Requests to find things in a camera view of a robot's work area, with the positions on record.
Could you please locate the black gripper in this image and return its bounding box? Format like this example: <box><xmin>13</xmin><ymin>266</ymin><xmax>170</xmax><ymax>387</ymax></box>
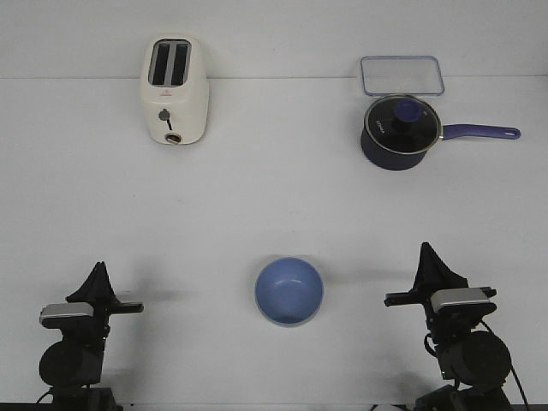
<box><xmin>384</xmin><ymin>242</ymin><xmax>497</xmax><ymax>343</ymax></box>
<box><xmin>64</xmin><ymin>261</ymin><xmax>144</xmax><ymax>343</ymax></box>

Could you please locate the blue plastic bowl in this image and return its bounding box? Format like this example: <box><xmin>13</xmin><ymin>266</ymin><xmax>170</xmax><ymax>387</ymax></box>
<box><xmin>254</xmin><ymin>257</ymin><xmax>325</xmax><ymax>327</ymax></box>

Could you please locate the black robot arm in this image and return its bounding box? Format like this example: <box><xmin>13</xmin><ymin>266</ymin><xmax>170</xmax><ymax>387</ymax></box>
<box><xmin>384</xmin><ymin>242</ymin><xmax>524</xmax><ymax>410</ymax></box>
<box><xmin>39</xmin><ymin>261</ymin><xmax>144</xmax><ymax>410</ymax></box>

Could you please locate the dark blue saucepan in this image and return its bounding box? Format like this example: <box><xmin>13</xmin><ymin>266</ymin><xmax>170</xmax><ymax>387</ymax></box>
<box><xmin>360</xmin><ymin>123</ymin><xmax>521</xmax><ymax>171</ymax></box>

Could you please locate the glass saucepan lid blue knob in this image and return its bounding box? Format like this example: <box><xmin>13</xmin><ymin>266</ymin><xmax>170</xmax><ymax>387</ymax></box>
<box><xmin>364</xmin><ymin>95</ymin><xmax>442</xmax><ymax>155</ymax></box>

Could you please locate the cream two-slot toaster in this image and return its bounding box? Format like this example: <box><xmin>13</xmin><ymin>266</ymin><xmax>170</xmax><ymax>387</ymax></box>
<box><xmin>140</xmin><ymin>33</ymin><xmax>209</xmax><ymax>145</ymax></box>

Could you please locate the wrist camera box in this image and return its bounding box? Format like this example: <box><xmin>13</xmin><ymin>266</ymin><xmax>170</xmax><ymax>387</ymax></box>
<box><xmin>39</xmin><ymin>302</ymin><xmax>94</xmax><ymax>330</ymax></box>
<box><xmin>430</xmin><ymin>288</ymin><xmax>490</xmax><ymax>313</ymax></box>

